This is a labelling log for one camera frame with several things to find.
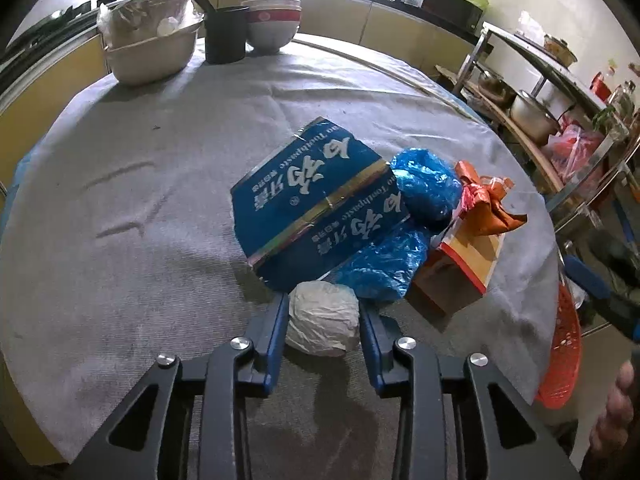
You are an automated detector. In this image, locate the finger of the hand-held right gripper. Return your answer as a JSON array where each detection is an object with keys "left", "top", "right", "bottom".
[{"left": 562, "top": 255, "right": 613, "bottom": 306}]

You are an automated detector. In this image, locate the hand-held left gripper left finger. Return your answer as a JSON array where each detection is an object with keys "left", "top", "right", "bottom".
[{"left": 65, "top": 292, "right": 291, "bottom": 480}]

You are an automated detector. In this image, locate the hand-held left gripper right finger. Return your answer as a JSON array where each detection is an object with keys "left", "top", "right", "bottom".
[{"left": 359, "top": 302, "right": 583, "bottom": 480}]

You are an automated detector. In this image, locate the white paper ball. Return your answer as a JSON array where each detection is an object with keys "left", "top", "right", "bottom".
[{"left": 285, "top": 281, "right": 362, "bottom": 357}]

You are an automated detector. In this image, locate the red plastic basket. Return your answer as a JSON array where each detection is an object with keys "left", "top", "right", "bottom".
[{"left": 535, "top": 280, "right": 583, "bottom": 408}]

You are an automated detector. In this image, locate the blue plastic bag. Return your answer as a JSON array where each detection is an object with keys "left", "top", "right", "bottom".
[
  {"left": 330, "top": 225, "right": 433, "bottom": 303},
  {"left": 390, "top": 147, "right": 463, "bottom": 226}
]

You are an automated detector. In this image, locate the white and orange cardboard box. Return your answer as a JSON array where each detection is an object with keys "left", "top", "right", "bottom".
[{"left": 406, "top": 220, "right": 503, "bottom": 317}]

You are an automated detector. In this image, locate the orange foil wrapper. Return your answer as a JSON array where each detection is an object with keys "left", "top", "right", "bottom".
[{"left": 452, "top": 160, "right": 528, "bottom": 237}]

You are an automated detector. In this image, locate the blue toothpaste box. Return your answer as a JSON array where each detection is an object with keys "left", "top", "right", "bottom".
[{"left": 231, "top": 116, "right": 413, "bottom": 293}]

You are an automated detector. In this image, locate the person's right hand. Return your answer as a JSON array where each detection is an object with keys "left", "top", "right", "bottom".
[{"left": 590, "top": 360, "right": 636, "bottom": 461}]

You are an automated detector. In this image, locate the red plastic bag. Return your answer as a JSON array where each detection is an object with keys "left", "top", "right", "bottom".
[{"left": 542, "top": 115, "right": 608, "bottom": 181}]

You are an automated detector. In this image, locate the grey tablecloth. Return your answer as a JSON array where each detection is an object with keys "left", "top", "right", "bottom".
[{"left": 0, "top": 35, "right": 568, "bottom": 480}]

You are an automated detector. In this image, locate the large steel pot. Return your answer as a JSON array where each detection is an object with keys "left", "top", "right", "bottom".
[{"left": 510, "top": 90, "right": 561, "bottom": 143}]

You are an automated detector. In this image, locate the small dark steel pot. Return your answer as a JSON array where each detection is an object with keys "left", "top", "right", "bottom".
[{"left": 477, "top": 70, "right": 507, "bottom": 100}]

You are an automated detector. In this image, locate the metal shelf rack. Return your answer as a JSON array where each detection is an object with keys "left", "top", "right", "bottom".
[{"left": 460, "top": 22, "right": 640, "bottom": 241}]

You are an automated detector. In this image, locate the brown cardboard piece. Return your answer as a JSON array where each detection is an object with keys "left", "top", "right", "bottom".
[{"left": 435, "top": 64, "right": 471, "bottom": 93}]

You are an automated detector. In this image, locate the thin pale wooden strip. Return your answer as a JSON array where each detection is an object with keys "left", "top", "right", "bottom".
[{"left": 295, "top": 40, "right": 481, "bottom": 121}]

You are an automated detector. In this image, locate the black microwave oven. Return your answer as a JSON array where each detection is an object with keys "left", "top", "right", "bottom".
[{"left": 420, "top": 0, "right": 488, "bottom": 31}]

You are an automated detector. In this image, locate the metal basin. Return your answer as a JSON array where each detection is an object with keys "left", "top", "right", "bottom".
[{"left": 102, "top": 0, "right": 206, "bottom": 86}]

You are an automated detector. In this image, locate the white bowl with red band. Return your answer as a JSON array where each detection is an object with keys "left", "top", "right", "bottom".
[
  {"left": 245, "top": 9, "right": 302, "bottom": 53},
  {"left": 241, "top": 0, "right": 302, "bottom": 13}
]

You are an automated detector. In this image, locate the clear plastic bag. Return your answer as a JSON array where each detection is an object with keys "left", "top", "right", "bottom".
[{"left": 96, "top": 0, "right": 201, "bottom": 51}]

